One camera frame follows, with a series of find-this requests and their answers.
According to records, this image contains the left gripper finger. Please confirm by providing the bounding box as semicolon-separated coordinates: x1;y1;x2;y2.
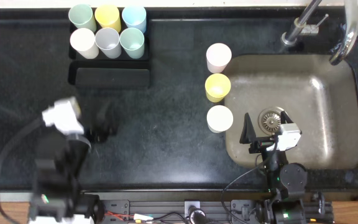
88;99;119;144

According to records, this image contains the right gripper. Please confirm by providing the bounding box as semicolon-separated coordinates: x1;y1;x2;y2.
239;110;295;154

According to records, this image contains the pink cup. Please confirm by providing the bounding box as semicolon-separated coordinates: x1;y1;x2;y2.
206;42;232;74

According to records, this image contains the black tray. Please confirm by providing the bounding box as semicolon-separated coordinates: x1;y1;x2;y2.
68;12;152;90

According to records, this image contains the white cup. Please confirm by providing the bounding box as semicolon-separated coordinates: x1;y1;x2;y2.
206;105;234;134

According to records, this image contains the steel sink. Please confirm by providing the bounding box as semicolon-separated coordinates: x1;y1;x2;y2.
224;54;358;170

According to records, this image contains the yellow cup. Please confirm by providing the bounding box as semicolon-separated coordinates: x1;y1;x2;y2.
94;4;122;33
204;73;232;103

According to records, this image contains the grey cup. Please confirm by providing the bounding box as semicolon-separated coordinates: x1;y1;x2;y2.
94;27;122;60

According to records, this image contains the cream cup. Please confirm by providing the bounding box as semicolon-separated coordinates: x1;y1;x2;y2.
70;27;100;60

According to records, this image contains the green cup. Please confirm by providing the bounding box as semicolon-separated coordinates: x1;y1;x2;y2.
68;3;98;32
119;27;145;60

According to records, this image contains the blue cup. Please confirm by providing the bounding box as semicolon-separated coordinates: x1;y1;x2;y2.
121;5;147;34

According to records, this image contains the steel tap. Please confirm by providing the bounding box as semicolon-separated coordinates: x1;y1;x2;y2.
279;0;358;67

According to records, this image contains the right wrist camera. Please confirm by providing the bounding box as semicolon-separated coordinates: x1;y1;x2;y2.
265;122;303;152

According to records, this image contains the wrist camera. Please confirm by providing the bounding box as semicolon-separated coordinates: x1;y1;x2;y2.
41;96;85;136
265;122;303;152

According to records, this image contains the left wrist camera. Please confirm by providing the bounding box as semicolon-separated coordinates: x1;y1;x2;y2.
41;96;85;136

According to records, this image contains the mounting rail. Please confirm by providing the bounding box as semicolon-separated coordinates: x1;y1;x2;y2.
99;198;335;224

